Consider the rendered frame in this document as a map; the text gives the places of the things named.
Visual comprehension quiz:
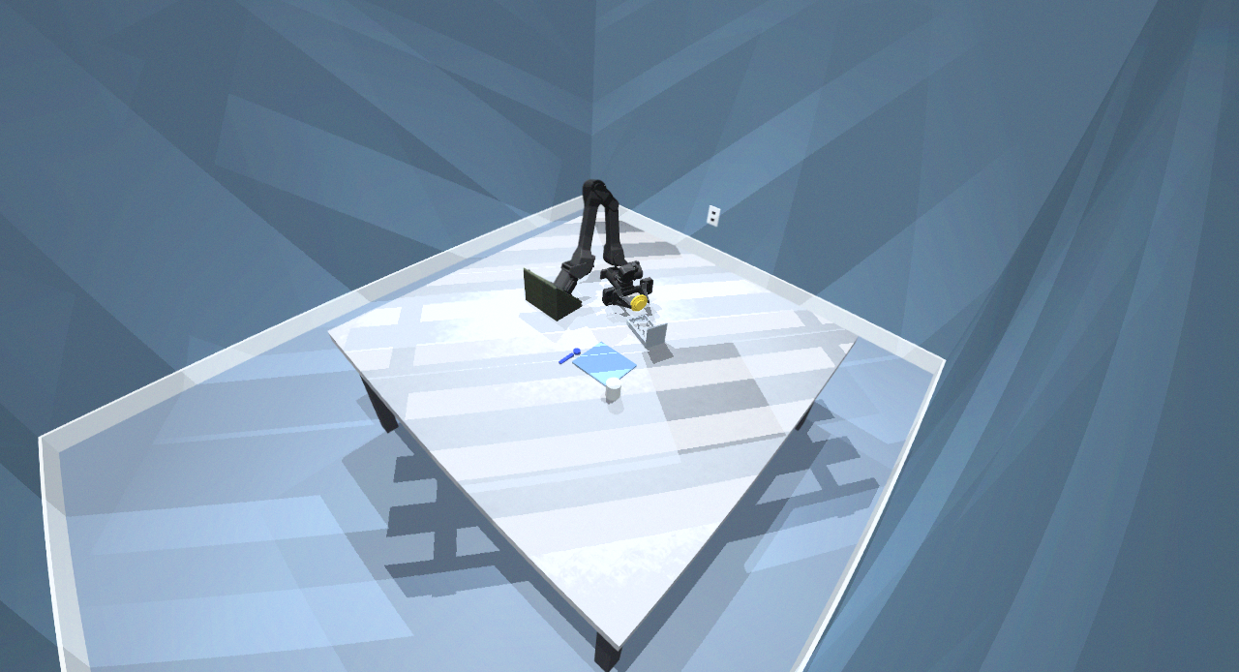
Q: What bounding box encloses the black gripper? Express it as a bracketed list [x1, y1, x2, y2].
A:
[602, 275, 653, 309]

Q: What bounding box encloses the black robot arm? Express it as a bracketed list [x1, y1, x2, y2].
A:
[550, 179, 644, 295]

